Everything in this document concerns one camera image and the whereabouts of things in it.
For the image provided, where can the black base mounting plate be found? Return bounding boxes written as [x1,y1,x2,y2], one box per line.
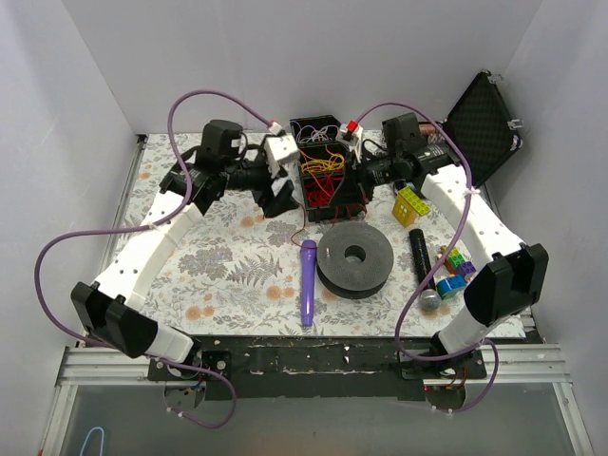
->
[147,334,488,403]

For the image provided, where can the long red cable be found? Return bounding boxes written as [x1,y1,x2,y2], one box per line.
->
[289,175,367,248]

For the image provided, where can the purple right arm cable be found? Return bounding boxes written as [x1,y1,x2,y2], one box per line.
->
[353,101,500,413]

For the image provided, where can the blue green brick block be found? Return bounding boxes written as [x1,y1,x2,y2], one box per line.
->
[436,275,466,300]

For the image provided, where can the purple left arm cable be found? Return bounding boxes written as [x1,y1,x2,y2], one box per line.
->
[35,89,281,428]

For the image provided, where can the grey perforated cable spool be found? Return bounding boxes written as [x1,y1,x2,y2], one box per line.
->
[316,221,394,299]

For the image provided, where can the blue loop cord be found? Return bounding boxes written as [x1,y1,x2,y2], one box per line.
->
[78,427,107,456]

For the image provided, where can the black glitter microphone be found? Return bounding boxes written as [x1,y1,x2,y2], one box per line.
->
[408,228,441,312]

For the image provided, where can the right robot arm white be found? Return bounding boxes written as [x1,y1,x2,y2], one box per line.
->
[336,120,549,378]

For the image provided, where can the white purple wire bundle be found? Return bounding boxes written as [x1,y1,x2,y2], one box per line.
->
[296,123,341,146]

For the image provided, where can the red wire bundle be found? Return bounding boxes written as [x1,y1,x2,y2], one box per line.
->
[306,174,351,208]

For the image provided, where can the floral patterned table mat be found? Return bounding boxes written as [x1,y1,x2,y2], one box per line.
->
[90,132,529,338]

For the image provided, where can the yellow wire bundle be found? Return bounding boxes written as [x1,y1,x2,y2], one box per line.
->
[301,154,348,176]

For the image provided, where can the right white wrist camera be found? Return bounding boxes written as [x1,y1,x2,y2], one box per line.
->
[335,120,363,164]

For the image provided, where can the black compartment cable box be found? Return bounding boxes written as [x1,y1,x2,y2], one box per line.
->
[290,115,364,223]

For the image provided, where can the black poker chip case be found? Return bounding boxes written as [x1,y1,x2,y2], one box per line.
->
[379,69,523,192]

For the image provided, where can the colourful brick toy train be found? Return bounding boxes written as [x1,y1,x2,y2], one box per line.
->
[444,248,477,281]

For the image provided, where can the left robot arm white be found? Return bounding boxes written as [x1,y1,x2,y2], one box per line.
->
[71,120,299,380]

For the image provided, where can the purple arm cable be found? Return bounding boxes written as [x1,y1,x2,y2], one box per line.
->
[35,89,281,428]
[353,101,500,413]

